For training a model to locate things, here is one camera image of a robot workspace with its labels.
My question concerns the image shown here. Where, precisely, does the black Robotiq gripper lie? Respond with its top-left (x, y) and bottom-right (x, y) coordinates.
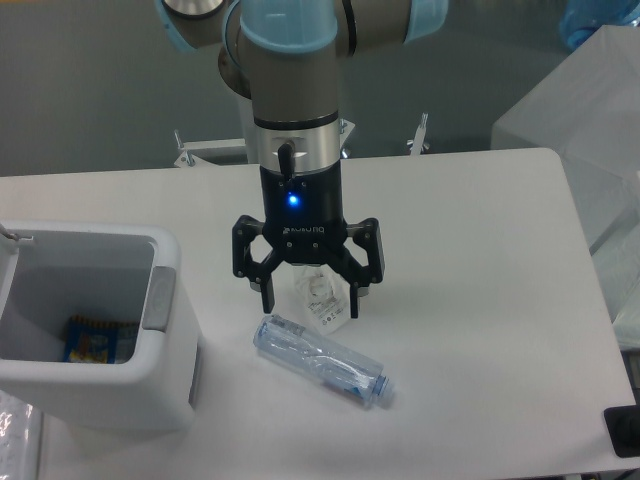
top-left (232, 164), bottom-right (384, 319)

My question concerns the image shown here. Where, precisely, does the white plastic wrapper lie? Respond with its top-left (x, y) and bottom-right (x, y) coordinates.
top-left (293, 265), bottom-right (351, 336)

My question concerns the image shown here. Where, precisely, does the clear plastic water bottle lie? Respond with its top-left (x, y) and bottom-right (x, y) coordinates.
top-left (253, 315), bottom-right (395, 409)

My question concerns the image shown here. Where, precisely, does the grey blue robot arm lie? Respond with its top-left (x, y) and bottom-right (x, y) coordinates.
top-left (156, 1), bottom-right (449, 317)

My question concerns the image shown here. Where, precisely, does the white plastic trash can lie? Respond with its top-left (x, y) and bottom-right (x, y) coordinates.
top-left (1, 220), bottom-right (201, 430)

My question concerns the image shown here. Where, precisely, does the metal table clamp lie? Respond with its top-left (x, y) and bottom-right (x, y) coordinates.
top-left (406, 112), bottom-right (430, 156)

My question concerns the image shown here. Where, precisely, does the blue snack packet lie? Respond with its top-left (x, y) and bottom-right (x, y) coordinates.
top-left (62, 315), bottom-right (139, 364)

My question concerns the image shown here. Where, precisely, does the white covered box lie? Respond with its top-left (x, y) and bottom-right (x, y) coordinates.
top-left (491, 26), bottom-right (639, 250)

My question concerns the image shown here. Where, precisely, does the clear plastic sheet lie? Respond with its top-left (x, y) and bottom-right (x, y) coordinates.
top-left (1, 392), bottom-right (42, 479)

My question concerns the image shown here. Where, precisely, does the blue water jug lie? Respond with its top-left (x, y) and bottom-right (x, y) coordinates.
top-left (559, 0), bottom-right (639, 51)

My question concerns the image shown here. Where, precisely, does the black device at table edge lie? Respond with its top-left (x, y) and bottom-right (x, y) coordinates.
top-left (604, 405), bottom-right (639, 458)

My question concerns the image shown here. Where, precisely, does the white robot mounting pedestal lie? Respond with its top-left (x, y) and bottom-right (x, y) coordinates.
top-left (175, 114), bottom-right (355, 174)

